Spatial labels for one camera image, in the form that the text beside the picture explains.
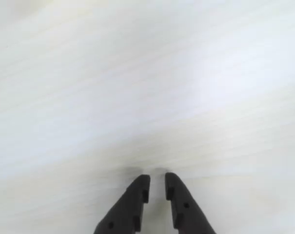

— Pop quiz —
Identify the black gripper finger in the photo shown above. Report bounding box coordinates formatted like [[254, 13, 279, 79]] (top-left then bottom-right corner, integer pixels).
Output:
[[93, 174, 151, 234], [165, 172, 216, 234]]

